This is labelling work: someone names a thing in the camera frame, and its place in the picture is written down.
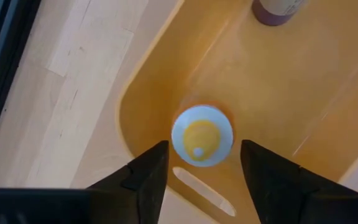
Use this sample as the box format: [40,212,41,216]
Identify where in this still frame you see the large yellow food coloring bottle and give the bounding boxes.
[171,105,234,168]

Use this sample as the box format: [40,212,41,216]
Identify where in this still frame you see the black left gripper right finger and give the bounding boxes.
[240,139,358,224]

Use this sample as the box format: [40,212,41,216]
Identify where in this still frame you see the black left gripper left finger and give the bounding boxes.
[85,139,170,224]

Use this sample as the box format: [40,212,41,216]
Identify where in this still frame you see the yellow plastic bin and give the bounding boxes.
[115,0,358,224]

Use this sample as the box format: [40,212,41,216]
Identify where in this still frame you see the large purple food coloring bottle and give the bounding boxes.
[252,0,306,27]

